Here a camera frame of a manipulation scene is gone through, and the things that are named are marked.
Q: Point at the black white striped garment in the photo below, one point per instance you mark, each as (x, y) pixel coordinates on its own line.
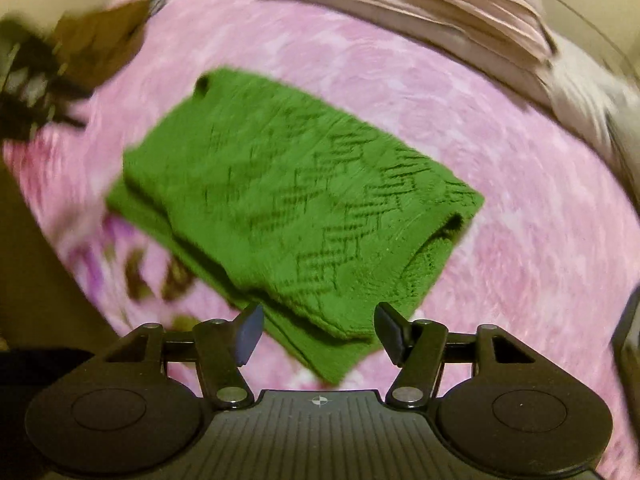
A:
(34, 87)

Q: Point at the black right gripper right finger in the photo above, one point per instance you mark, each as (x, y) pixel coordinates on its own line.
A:
(493, 402)

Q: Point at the pink rose bedspread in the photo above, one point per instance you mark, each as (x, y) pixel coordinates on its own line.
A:
(551, 257)

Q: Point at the white striped duvet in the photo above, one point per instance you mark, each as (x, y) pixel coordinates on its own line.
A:
(599, 107)

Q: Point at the dark folded clothes stack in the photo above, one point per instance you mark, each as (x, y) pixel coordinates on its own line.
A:
(625, 346)

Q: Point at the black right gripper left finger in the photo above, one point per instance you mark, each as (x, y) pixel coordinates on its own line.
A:
(145, 400)

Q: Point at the brown crumpled garment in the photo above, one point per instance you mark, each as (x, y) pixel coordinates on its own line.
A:
(93, 47)

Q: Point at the green knitted vest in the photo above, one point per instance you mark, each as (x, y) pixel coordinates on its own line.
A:
(270, 195)

